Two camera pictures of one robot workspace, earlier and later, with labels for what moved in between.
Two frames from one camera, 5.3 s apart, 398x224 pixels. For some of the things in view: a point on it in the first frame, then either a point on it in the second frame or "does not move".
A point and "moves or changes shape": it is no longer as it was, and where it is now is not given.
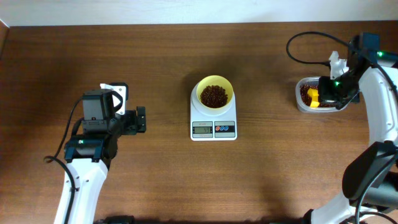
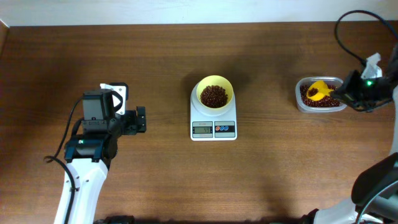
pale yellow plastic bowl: (216, 80) does not move
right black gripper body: (325, 90) to (352, 91)
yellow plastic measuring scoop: (314, 94) moves or changes shape
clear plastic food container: (307, 97) does not move
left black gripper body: (137, 119) does not move
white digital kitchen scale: (210, 124) does not move
